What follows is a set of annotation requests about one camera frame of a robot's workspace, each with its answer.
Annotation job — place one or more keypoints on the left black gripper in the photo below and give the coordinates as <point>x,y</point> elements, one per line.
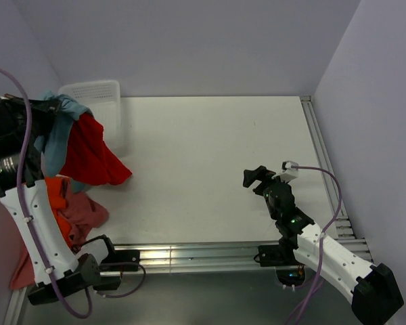
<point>45,110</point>

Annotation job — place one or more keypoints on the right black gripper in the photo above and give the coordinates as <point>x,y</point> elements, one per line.
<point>250,176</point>

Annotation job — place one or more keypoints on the blue grey t shirt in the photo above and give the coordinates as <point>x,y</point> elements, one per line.
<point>54,145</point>

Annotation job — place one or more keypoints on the red t shirt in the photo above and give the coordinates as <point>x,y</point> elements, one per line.
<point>88,159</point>

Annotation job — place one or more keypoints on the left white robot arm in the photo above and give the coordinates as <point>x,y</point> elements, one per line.
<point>59,271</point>

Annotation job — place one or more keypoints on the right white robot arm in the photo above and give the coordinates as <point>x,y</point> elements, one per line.
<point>372,290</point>

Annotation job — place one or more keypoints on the orange t shirt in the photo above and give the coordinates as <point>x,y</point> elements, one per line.
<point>56,191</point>

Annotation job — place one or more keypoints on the white plastic perforated basket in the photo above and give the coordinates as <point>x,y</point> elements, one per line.
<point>103,99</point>

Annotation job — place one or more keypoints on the pink t shirt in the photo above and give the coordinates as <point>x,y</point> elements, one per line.
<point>84,214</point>

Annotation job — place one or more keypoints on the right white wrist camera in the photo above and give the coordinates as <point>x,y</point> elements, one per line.
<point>289,171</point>

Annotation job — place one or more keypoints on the aluminium front rail frame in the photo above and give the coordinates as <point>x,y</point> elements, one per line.
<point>191,258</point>

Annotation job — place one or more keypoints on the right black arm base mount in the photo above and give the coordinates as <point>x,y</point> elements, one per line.
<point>287,269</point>

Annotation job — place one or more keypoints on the aluminium right side rail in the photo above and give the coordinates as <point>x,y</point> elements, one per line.
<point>343,223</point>

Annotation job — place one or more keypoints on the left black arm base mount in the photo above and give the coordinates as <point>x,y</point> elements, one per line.
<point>120,262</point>

